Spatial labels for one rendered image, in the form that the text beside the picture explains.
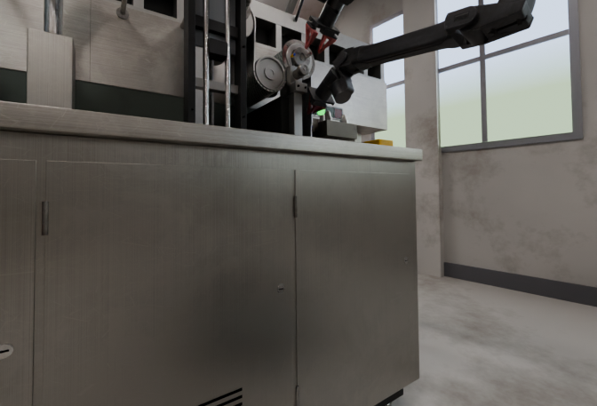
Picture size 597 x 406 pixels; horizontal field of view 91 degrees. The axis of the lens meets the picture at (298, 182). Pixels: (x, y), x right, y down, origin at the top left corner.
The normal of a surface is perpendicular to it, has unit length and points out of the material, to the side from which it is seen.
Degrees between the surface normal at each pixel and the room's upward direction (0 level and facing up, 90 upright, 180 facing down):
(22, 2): 90
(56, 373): 90
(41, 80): 90
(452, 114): 90
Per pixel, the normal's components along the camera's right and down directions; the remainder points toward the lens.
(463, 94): -0.75, -0.01
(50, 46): 0.56, -0.03
